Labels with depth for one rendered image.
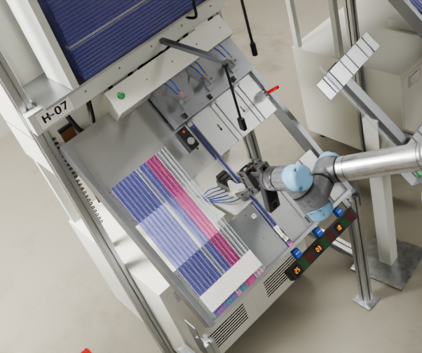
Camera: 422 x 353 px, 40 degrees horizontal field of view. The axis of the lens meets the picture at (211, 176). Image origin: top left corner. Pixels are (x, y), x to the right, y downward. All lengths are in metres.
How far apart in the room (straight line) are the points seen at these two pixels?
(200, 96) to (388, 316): 1.28
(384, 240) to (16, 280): 1.97
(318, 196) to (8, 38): 1.00
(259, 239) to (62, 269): 1.63
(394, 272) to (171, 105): 1.36
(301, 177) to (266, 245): 0.39
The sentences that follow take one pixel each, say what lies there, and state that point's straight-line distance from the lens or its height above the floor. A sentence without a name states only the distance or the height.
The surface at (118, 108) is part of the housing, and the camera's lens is 1.78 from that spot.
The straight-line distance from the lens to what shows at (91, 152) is 1.81.
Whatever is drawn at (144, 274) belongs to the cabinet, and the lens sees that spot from 2.16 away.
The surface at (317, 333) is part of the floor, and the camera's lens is 2.58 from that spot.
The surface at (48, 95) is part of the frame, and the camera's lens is 1.76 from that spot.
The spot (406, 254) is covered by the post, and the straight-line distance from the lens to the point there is 2.78.
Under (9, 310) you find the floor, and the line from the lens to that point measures 3.28.
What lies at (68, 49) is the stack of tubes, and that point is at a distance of 1.72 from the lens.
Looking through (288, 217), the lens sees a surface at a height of 0.77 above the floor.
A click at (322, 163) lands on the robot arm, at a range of 1.74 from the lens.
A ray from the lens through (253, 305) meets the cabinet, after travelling 2.51.
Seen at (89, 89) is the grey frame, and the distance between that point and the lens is 1.79.
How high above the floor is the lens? 2.17
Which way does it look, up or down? 40 degrees down
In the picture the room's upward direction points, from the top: 20 degrees counter-clockwise
